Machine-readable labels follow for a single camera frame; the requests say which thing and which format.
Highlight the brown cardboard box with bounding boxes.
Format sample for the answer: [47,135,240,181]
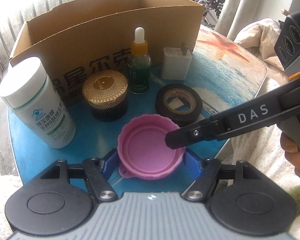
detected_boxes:
[10,0,204,105]

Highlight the gold lid dark jar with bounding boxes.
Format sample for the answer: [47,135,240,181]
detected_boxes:
[82,69,128,122]

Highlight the green dropper bottle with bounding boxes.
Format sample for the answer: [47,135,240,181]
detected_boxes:
[127,27,151,94]

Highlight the pink plastic lid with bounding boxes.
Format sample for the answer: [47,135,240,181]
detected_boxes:
[117,114,185,180]

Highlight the black camera box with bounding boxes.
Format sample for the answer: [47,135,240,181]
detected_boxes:
[274,11,300,76]

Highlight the white charger plug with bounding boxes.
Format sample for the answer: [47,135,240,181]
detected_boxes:
[161,42,192,81]

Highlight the white supplement bottle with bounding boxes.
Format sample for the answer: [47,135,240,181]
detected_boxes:
[0,57,76,149]

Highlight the beach print table mat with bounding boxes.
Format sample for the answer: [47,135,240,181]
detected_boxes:
[7,24,269,198]

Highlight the beige cushion blanket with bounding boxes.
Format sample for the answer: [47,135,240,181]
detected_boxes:
[189,17,300,196]

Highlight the person's right hand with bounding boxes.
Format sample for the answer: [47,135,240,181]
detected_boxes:
[280,133,300,178]

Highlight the black electrical tape roll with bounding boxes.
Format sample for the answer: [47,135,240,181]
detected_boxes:
[155,83,203,127]

